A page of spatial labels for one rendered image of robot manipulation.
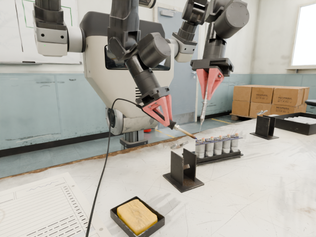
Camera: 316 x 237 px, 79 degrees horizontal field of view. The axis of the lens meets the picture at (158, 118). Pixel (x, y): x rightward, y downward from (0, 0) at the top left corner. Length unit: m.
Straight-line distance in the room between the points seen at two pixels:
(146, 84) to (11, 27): 2.50
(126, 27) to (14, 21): 2.45
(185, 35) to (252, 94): 3.39
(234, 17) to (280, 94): 3.64
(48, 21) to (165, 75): 0.46
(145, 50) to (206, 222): 0.38
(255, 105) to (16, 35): 3.96
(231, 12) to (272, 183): 0.38
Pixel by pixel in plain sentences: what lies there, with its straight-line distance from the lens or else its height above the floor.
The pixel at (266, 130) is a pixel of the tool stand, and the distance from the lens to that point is 0.81.
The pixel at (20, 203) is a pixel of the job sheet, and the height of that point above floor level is 0.75.
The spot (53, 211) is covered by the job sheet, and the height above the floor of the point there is 0.75.
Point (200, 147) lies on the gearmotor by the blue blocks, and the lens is 0.50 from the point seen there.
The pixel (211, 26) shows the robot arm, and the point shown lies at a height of 1.10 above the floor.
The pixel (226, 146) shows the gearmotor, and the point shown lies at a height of 0.79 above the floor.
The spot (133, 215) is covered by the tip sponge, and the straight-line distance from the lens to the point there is 0.34.
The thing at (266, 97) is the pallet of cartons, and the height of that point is 0.56.
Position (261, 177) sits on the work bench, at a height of 0.75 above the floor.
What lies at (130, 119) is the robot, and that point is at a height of 0.80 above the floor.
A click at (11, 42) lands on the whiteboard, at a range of 2.87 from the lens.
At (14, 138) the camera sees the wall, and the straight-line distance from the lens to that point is 2.98.
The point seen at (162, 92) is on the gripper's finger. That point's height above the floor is 0.93.
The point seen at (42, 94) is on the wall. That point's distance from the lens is 2.89.
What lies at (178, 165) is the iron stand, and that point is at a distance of 0.41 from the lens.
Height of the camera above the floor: 0.98
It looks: 13 degrees down
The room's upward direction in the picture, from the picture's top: straight up
